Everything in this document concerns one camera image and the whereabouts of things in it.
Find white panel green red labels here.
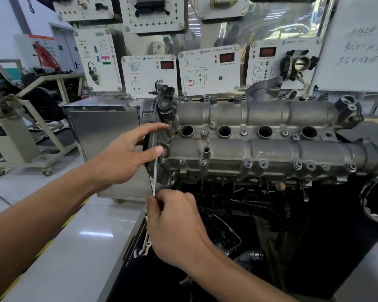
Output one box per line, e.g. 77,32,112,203
73,27,123,93

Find black accelerator pedal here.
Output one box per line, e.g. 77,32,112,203
25,0,56,13

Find white panel black lever sensor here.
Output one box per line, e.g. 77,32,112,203
121,55,179,99

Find white panel control module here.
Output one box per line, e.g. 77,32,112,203
118,0,186,34

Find white panel throttle body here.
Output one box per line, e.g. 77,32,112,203
245,37,322,90

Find person's black trousers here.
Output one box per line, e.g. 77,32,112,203
107,254,227,302

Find grey wall cabinet orange strip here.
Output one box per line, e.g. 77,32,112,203
14,34,65,71

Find white sensor training panel board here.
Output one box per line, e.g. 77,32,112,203
50,0,334,202

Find person's left hand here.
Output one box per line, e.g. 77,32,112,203
89,122,172,193

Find black throttle body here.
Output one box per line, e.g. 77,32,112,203
279,50,320,84

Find person's right hand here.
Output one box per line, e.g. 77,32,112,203
146,188,213,270

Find large whiteboard on stand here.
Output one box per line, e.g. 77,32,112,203
310,0,378,118

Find grey metal engine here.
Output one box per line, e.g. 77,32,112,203
140,77,378,202

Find white panel brass filter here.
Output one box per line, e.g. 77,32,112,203
195,0,250,20

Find person's right forearm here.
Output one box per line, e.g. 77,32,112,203
181,239,298,302

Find grey door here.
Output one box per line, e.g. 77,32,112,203
49,22,84,73

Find black engine on trolley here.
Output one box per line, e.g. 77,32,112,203
0,67,84,123

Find chrome handwheel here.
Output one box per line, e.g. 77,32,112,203
359,163,378,226

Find person's left forearm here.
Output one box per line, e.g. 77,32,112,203
0,163,111,302

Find small grey handwheel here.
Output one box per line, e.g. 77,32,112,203
0,94,24,120

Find dark grey intake pipe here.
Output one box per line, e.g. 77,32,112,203
234,248,266,266

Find white panel curve graph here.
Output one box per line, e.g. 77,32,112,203
178,44,242,97

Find engine on beige stand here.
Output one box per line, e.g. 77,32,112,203
0,59,86,177

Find clear cased control module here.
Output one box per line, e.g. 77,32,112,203
134,0,171,17

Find silver hex key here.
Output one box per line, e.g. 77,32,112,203
152,157,158,197

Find red hoist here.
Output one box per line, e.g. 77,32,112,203
32,40,63,72

